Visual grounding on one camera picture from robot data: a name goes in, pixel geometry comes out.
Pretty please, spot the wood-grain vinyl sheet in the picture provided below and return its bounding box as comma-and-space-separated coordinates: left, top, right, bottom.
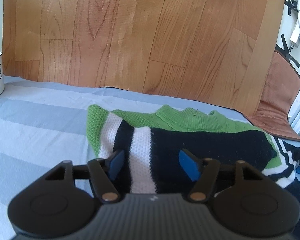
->
1, 0, 285, 117

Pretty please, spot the green navy white knitted sweater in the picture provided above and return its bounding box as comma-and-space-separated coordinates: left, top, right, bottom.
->
86, 104, 300, 195

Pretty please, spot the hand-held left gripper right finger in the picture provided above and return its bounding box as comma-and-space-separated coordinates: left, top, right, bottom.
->
179, 149, 264, 203

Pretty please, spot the blue white striped bedsheet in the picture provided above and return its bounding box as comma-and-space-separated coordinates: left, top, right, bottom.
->
0, 75, 300, 240

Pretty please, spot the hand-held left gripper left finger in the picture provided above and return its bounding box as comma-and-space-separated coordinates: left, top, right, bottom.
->
44, 150, 125, 203

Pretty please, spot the brown perforated seat cushion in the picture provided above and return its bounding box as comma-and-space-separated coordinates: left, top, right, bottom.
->
242, 51, 300, 142

